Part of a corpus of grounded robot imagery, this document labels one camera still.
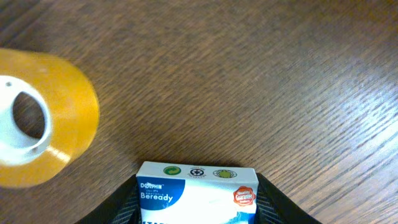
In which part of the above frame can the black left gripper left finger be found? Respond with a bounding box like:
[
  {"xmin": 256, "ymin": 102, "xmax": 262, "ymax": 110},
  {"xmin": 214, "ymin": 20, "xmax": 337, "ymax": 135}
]
[{"xmin": 76, "ymin": 175, "xmax": 140, "ymax": 224}]

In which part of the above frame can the yellow adhesive tape roll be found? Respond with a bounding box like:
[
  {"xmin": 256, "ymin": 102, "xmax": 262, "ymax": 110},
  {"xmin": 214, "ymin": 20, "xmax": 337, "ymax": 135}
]
[{"xmin": 1, "ymin": 49, "xmax": 100, "ymax": 188}]

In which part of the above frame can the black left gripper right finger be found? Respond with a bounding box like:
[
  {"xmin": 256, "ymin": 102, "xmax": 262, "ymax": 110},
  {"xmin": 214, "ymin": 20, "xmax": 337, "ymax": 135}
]
[{"xmin": 254, "ymin": 173, "xmax": 322, "ymax": 224}]

